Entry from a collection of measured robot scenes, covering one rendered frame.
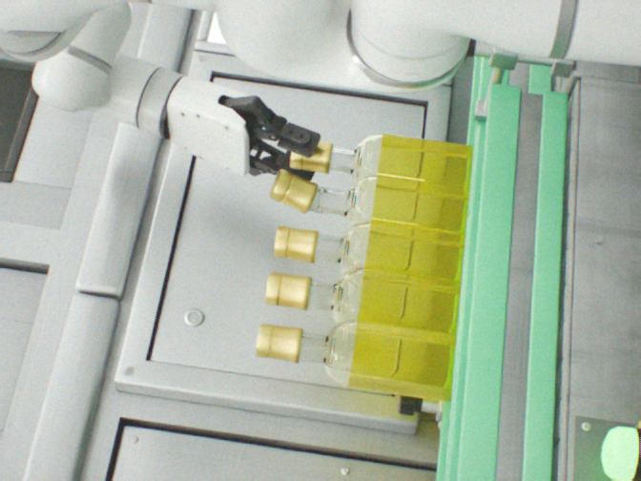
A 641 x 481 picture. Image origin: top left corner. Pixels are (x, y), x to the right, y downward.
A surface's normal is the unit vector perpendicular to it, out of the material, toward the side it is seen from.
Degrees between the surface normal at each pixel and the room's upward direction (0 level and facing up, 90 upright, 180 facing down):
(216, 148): 74
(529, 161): 90
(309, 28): 135
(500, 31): 94
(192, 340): 90
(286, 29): 113
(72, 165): 90
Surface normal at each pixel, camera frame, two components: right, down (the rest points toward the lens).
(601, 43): -0.11, 0.80
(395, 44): -0.36, 0.89
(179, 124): -0.44, 0.75
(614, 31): -0.11, 0.64
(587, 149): 0.05, -0.49
